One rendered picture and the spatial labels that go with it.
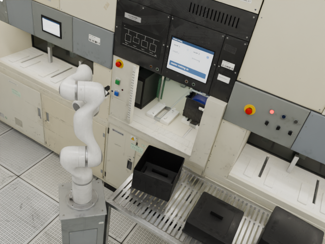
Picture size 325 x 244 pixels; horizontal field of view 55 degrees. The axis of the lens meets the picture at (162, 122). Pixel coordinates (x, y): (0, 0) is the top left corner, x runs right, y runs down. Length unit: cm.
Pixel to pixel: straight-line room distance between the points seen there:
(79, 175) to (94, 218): 33
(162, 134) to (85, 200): 80
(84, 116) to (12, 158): 193
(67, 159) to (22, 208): 135
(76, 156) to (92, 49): 92
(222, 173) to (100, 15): 137
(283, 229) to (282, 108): 67
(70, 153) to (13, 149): 187
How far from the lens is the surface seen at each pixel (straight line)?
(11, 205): 309
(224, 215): 203
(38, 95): 309
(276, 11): 175
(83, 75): 169
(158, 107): 266
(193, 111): 249
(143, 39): 209
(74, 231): 213
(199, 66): 194
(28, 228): 292
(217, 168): 227
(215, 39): 186
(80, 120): 166
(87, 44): 239
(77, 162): 177
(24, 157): 348
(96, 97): 160
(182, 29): 193
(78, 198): 200
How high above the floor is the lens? 239
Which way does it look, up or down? 37 degrees down
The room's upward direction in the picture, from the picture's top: 12 degrees clockwise
